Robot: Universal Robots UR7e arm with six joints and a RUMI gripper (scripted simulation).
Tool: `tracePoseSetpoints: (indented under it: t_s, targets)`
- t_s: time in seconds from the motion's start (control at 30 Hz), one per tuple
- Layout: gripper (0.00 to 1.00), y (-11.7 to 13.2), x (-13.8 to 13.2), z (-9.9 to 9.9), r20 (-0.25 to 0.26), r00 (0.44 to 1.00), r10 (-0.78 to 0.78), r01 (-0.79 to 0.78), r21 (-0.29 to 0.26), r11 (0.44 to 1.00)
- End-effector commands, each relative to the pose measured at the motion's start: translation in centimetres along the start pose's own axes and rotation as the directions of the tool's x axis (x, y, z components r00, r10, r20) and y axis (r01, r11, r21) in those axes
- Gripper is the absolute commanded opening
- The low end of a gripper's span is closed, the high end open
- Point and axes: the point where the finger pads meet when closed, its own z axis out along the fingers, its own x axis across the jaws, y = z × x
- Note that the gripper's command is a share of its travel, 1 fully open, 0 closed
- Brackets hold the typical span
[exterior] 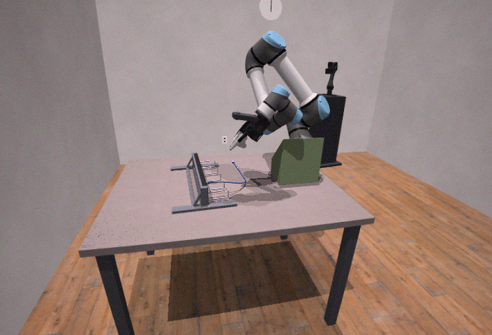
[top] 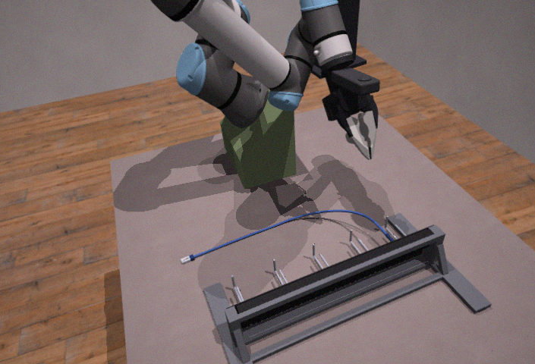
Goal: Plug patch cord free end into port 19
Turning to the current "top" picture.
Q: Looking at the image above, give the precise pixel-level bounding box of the white network cable plug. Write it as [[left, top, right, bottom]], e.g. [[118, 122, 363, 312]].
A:
[[181, 254, 195, 264]]

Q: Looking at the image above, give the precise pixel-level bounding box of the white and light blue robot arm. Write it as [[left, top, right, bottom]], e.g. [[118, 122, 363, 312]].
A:
[[151, 0, 380, 128]]

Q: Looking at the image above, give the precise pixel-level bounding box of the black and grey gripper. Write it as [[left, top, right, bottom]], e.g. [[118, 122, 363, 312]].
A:
[[320, 55, 378, 160]]

